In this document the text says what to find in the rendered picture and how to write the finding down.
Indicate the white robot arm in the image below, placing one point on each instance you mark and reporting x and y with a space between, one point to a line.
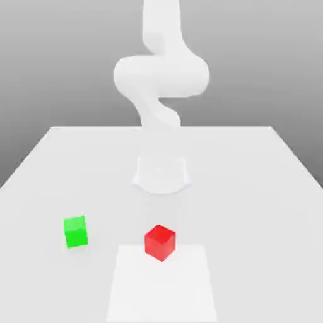
161 75

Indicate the small red cube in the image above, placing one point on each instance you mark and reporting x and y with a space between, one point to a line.
160 243

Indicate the small green cube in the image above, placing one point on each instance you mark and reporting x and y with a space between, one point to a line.
75 232

